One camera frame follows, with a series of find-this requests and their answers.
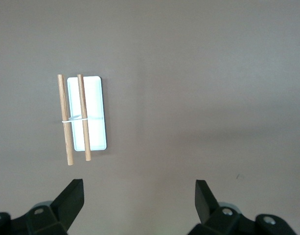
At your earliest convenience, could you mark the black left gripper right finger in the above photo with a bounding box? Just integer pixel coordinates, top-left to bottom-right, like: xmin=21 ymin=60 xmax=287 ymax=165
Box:
xmin=187 ymin=179 xmax=299 ymax=235

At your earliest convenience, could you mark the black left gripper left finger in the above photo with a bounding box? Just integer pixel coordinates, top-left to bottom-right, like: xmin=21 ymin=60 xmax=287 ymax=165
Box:
xmin=0 ymin=179 xmax=85 ymax=235

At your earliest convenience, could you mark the wooden rack rod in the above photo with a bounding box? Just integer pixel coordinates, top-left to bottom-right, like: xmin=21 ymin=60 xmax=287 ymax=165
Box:
xmin=77 ymin=74 xmax=92 ymax=162
xmin=57 ymin=74 xmax=74 ymax=166

